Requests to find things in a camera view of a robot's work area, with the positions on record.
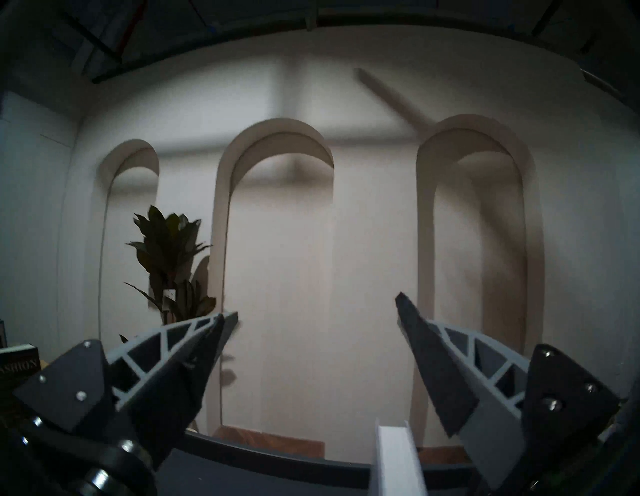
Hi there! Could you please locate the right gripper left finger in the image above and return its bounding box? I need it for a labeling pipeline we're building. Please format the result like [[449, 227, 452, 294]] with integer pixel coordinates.
[[12, 312, 240, 468]]

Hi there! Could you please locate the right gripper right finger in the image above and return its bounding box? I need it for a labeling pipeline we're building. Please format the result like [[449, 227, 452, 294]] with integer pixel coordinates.
[[395, 292, 621, 491]]

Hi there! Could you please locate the grey Discontent book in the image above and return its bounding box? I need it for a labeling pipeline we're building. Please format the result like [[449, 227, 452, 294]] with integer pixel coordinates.
[[369, 420, 429, 496]]

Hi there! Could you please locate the black Fashion book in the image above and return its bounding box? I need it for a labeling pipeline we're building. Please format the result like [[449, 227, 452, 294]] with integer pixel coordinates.
[[0, 344, 41, 398]]

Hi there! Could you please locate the black metal shelf cart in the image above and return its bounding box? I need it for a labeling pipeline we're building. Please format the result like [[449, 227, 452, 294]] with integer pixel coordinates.
[[155, 432, 481, 496]]

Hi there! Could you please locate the tall green potted plant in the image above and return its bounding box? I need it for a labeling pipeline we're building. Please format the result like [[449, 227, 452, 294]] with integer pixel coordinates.
[[120, 205, 218, 346]]

